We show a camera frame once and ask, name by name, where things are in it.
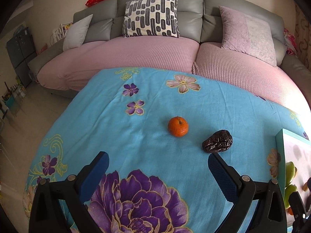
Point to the small mandarin with stem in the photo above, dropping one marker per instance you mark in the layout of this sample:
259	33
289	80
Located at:
178	126

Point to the blue floral tablecloth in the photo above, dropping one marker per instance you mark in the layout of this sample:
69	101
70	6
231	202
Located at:
157	182

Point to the small mandarin far left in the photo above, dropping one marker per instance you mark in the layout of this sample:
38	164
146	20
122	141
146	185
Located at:
290	211

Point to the pink floral cloth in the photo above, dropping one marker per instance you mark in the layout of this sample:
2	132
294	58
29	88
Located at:
290	43

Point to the white chair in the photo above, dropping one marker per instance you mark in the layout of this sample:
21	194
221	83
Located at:
60	32

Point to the light grey cushion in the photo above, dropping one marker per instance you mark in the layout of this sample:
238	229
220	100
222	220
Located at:
76	33

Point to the green mango on tray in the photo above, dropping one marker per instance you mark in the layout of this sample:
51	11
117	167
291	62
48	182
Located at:
288	191

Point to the brown patterned curtain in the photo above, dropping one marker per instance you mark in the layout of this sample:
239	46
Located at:
303	40

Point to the black white patterned cushion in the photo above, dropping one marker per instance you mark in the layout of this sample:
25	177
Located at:
151	18

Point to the pink grey cushion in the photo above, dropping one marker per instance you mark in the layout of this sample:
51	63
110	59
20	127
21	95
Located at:
248	35

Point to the dark grey refrigerator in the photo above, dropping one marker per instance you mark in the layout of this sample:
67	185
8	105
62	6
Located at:
21	51

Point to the white tray teal rim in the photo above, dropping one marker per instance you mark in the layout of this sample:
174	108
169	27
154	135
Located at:
296	149

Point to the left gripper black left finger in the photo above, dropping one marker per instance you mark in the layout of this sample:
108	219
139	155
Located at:
75	190

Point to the grey leather sofa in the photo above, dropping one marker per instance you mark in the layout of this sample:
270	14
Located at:
198	20

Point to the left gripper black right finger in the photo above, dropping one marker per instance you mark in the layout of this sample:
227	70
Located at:
269	214

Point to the dark brown date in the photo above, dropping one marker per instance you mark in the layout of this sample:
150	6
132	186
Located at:
218	142

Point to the pink sofa seat cover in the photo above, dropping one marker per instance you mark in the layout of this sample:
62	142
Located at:
63	70

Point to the large green mango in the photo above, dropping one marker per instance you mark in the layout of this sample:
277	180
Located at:
290	173

